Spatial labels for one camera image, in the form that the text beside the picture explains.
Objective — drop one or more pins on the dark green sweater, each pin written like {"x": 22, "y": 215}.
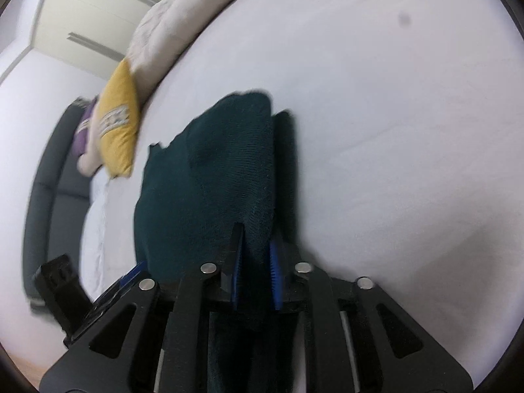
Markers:
{"x": 213, "y": 180}

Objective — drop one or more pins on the cream wardrobe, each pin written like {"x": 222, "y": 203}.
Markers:
{"x": 90, "y": 8}

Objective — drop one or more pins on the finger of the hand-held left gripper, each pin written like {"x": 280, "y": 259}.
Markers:
{"x": 129, "y": 276}
{"x": 61, "y": 290}

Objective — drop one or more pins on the grey padded headboard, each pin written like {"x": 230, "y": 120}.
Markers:
{"x": 49, "y": 196}

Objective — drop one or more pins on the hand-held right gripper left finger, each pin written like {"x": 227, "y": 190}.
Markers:
{"x": 238, "y": 270}

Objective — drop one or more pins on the purple pillow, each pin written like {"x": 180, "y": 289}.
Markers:
{"x": 82, "y": 139}

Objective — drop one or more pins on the bed with white sheet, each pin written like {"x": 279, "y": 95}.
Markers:
{"x": 389, "y": 131}

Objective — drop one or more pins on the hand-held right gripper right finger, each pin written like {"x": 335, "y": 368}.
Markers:
{"x": 275, "y": 278}

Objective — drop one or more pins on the yellow pillow with patterned band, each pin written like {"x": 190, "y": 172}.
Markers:
{"x": 120, "y": 147}

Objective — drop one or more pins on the beige duvet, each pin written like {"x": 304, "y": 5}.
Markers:
{"x": 176, "y": 28}

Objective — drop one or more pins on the white pillow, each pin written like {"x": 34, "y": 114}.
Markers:
{"x": 92, "y": 233}

